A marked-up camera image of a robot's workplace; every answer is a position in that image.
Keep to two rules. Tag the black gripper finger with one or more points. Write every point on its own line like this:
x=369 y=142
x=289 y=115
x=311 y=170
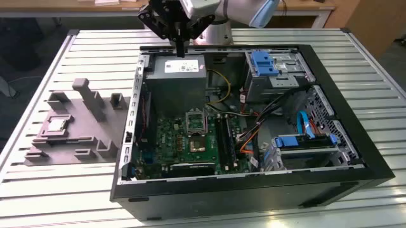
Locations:
x=158 y=32
x=198 y=28

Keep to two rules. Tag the silver CPU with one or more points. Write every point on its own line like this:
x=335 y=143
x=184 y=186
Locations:
x=56 y=124

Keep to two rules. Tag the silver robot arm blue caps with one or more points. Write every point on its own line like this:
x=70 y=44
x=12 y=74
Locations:
x=240 y=12

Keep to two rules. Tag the CPU socket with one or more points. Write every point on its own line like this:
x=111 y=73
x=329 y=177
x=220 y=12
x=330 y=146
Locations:
x=199 y=145

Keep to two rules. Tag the grey power supply unit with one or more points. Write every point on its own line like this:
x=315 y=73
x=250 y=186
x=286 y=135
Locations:
x=178 y=92

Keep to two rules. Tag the wooden desk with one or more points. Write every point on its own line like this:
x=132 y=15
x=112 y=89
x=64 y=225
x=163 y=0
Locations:
x=63 y=8

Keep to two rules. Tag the metal drive cage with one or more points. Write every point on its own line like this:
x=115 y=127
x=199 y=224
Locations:
x=285 y=80
x=305 y=159

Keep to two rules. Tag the black chair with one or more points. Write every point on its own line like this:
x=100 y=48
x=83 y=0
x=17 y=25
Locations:
x=19 y=42

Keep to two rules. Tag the grey parts rack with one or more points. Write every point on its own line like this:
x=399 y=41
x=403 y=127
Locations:
x=86 y=123

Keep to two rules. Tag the green motherboard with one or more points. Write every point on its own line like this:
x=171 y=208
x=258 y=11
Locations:
x=168 y=142

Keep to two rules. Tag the white power connector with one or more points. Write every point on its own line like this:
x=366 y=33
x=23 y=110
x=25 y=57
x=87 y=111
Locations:
x=239 y=137

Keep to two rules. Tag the black RAM slot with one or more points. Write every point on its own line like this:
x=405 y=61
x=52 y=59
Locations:
x=227 y=142
x=220 y=142

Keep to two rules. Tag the blue expansion slot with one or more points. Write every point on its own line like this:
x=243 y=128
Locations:
x=147 y=158

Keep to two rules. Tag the blue carrier with black disk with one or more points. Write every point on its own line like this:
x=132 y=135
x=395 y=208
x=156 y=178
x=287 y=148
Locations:
x=287 y=141

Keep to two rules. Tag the wooden cabinet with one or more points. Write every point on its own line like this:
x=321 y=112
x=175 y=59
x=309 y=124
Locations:
x=374 y=23

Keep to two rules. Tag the black graphics card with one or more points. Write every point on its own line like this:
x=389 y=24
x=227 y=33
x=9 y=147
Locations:
x=190 y=169

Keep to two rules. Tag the blue VGA port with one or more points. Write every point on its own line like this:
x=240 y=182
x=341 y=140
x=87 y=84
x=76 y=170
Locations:
x=131 y=172

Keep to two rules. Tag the black PC case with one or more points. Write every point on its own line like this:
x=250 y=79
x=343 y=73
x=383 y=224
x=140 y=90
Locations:
x=222 y=204

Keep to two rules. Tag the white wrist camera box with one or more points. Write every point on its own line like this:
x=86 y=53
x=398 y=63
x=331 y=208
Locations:
x=199 y=8

